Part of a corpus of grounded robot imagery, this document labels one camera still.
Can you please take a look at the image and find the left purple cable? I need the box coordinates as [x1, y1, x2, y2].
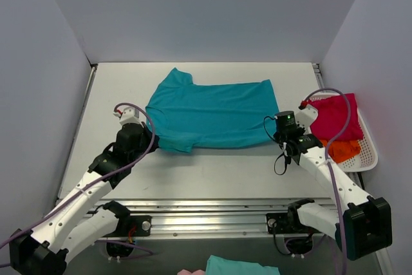
[0, 103, 157, 260]

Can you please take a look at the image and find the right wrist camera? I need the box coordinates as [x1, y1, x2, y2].
[295, 100, 319, 133]

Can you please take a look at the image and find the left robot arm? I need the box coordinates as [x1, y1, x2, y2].
[5, 123, 158, 274]

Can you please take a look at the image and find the white plastic basket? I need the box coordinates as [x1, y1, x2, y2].
[308, 93, 378, 173]

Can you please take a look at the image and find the magenta t-shirt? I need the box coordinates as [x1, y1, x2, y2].
[310, 93, 364, 141]

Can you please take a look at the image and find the teal t-shirt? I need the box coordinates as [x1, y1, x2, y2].
[145, 68, 279, 153]

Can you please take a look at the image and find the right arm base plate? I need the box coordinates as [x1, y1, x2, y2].
[265, 213, 319, 234]

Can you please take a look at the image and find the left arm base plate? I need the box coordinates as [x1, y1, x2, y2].
[104, 215, 152, 238]

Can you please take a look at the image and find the black thin cable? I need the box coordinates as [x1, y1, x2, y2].
[263, 115, 292, 176]

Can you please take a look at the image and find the folded pink t-shirt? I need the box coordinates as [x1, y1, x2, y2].
[177, 269, 205, 275]

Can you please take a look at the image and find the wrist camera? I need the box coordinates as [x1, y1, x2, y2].
[113, 106, 141, 126]
[295, 100, 319, 133]

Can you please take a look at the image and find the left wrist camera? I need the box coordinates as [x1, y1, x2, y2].
[113, 106, 141, 126]

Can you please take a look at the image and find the folded mint t-shirt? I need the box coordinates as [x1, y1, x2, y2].
[205, 256, 280, 275]

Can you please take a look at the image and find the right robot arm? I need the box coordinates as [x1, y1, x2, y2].
[274, 111, 393, 261]

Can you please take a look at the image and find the orange t-shirt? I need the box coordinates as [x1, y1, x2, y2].
[328, 140, 361, 164]

